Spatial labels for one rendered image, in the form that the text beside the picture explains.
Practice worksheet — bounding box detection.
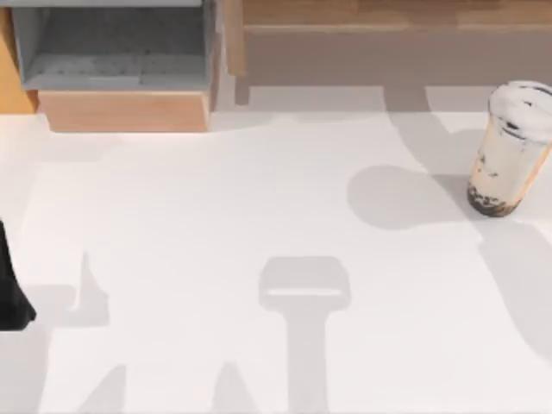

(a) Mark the milk tea cup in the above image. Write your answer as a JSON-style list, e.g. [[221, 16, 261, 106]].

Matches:
[[467, 79, 552, 218]]

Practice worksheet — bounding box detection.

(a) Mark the wooden cupboard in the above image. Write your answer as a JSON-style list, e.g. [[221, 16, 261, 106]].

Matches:
[[0, 0, 552, 115]]

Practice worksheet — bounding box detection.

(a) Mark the pale wooden drawer front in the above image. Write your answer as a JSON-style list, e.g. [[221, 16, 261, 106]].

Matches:
[[37, 88, 212, 133]]

